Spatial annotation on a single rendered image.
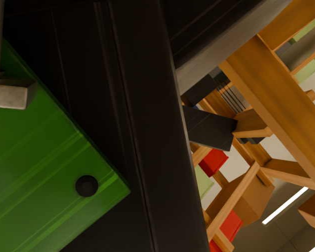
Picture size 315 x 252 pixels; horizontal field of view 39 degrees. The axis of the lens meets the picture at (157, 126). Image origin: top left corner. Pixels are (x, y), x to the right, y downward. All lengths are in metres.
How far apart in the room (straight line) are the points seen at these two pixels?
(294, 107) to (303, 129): 0.05
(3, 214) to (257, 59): 0.83
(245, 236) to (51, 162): 9.24
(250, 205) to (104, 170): 3.83
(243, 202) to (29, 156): 3.84
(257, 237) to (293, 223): 0.79
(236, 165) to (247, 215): 5.17
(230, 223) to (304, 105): 2.80
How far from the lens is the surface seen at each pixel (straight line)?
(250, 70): 0.98
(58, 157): 0.20
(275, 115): 0.98
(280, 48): 9.01
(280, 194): 9.46
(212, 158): 3.89
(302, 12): 0.78
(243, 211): 4.06
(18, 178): 0.20
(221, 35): 0.26
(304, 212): 0.75
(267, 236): 9.51
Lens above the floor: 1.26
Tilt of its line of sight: 1 degrees down
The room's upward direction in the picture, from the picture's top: 141 degrees clockwise
